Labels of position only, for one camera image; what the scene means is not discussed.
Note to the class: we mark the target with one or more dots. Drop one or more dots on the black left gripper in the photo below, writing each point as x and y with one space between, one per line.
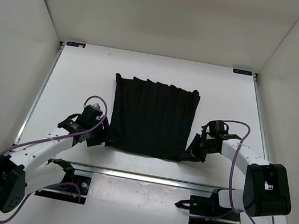
102 137

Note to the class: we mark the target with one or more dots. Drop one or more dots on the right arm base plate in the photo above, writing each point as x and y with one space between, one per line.
204 210

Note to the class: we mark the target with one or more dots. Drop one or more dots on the blue table label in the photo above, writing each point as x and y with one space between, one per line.
76 44
242 72

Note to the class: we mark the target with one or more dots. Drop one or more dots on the right blue table label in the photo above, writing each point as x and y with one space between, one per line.
242 72

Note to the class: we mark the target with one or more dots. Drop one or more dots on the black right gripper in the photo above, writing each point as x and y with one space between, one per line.
192 154

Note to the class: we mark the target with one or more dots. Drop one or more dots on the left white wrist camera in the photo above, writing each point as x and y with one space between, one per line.
96 106

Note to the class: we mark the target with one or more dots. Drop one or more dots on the black pleated skirt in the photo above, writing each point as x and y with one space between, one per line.
152 118

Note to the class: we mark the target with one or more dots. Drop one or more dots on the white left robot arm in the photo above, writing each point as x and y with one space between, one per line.
32 167

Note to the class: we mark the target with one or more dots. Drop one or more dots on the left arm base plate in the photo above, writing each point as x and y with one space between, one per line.
69 193

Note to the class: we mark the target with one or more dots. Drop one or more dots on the aluminium table rail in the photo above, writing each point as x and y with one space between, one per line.
143 178

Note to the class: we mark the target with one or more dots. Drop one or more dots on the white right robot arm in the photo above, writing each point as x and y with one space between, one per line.
257 187

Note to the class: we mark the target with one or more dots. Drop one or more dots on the left blue table label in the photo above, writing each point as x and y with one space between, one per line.
76 44

